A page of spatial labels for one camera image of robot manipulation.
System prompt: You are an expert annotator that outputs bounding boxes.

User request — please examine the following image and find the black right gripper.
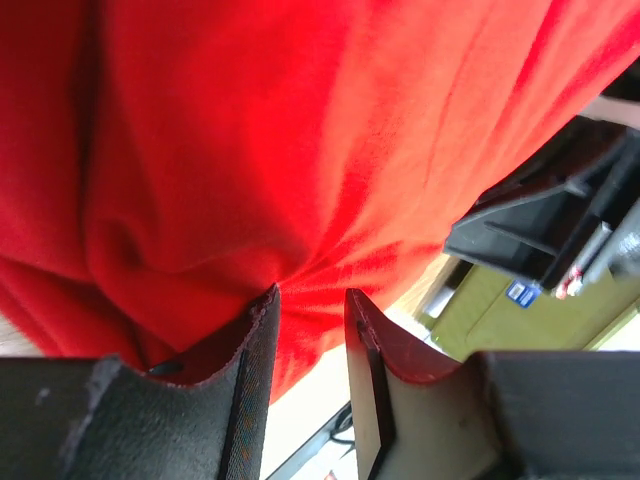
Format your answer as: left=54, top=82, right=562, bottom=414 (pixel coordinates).
left=443, top=74, right=640, bottom=301

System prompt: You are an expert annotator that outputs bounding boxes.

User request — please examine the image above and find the red t-shirt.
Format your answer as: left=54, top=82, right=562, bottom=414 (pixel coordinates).
left=1, top=1, right=639, bottom=397

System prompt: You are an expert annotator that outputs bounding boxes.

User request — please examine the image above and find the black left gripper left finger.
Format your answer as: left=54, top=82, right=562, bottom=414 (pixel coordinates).
left=1, top=287, right=280, bottom=479

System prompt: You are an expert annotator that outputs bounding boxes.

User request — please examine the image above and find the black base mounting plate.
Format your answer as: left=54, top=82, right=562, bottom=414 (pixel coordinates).
left=266, top=402, right=355, bottom=479

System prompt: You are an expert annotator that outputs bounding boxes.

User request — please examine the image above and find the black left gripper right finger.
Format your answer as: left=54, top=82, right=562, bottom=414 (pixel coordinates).
left=344, top=289, right=639, bottom=479

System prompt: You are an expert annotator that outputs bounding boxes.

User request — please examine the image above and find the olive green plastic bin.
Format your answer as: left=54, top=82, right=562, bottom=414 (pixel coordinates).
left=418, top=266, right=639, bottom=360

